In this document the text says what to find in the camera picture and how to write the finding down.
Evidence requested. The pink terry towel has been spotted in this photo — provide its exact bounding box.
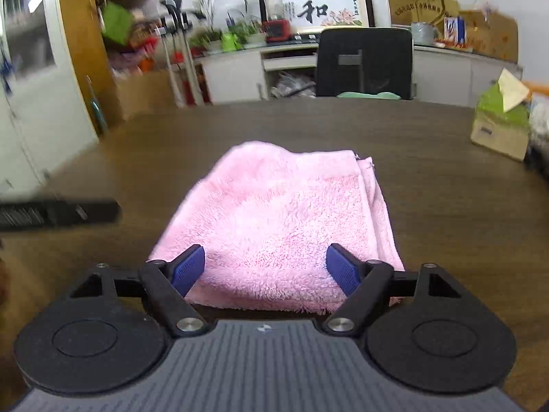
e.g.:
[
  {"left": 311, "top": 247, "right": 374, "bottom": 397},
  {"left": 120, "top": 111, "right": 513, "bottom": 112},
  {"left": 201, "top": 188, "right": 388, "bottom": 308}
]
[{"left": 151, "top": 141, "right": 403, "bottom": 313}]

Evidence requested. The green tissue box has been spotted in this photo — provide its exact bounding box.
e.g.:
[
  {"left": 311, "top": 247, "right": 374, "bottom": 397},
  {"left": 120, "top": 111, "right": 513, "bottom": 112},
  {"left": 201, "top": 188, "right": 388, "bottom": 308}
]
[{"left": 470, "top": 68, "right": 530, "bottom": 162}]

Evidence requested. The green paper bag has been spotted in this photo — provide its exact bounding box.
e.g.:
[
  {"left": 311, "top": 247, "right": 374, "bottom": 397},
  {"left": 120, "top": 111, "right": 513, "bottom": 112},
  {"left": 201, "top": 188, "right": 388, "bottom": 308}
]
[{"left": 101, "top": 1, "right": 134, "bottom": 45}]

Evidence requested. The white plastic bag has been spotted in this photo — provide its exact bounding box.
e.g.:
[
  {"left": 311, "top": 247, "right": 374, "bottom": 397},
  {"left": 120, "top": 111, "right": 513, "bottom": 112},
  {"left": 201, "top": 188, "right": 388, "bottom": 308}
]
[{"left": 270, "top": 72, "right": 316, "bottom": 99}]

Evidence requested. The black office chair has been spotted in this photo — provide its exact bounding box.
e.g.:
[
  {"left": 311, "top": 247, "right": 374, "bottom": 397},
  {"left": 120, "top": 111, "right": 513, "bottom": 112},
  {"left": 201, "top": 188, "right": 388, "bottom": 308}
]
[{"left": 315, "top": 28, "right": 413, "bottom": 101}]

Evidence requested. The white low cabinet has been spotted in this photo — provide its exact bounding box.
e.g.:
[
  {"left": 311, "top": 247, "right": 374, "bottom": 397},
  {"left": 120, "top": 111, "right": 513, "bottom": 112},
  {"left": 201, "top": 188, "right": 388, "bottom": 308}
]
[{"left": 192, "top": 42, "right": 525, "bottom": 111}]

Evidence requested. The black chair headrest part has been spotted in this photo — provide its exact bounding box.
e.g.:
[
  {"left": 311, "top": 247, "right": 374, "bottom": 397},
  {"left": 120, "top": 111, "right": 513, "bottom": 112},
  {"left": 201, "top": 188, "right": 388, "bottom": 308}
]
[{"left": 146, "top": 0, "right": 207, "bottom": 34}]

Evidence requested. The potted green plant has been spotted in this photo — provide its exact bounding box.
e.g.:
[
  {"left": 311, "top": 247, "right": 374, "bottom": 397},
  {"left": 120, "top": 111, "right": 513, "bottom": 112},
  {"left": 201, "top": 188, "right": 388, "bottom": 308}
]
[{"left": 190, "top": 0, "right": 266, "bottom": 52}]

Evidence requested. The red blender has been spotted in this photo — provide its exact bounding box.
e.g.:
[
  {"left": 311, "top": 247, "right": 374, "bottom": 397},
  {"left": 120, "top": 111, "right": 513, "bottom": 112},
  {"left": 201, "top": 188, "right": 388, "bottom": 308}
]
[{"left": 260, "top": 0, "right": 290, "bottom": 43}]

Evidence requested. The flat cardboard sheet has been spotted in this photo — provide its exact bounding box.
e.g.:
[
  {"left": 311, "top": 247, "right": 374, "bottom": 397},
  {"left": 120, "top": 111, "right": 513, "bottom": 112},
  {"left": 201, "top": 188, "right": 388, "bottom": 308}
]
[{"left": 388, "top": 0, "right": 460, "bottom": 26}]

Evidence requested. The framed calligraphy picture with flowers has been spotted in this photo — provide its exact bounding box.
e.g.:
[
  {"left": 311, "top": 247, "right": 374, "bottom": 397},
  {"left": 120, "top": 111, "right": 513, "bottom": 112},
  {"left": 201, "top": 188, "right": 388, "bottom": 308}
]
[{"left": 259, "top": 0, "right": 376, "bottom": 36}]

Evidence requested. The open cardboard box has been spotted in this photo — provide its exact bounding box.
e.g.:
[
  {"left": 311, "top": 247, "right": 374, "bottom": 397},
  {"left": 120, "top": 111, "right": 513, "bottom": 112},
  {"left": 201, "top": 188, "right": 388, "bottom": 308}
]
[{"left": 460, "top": 10, "right": 518, "bottom": 63}]

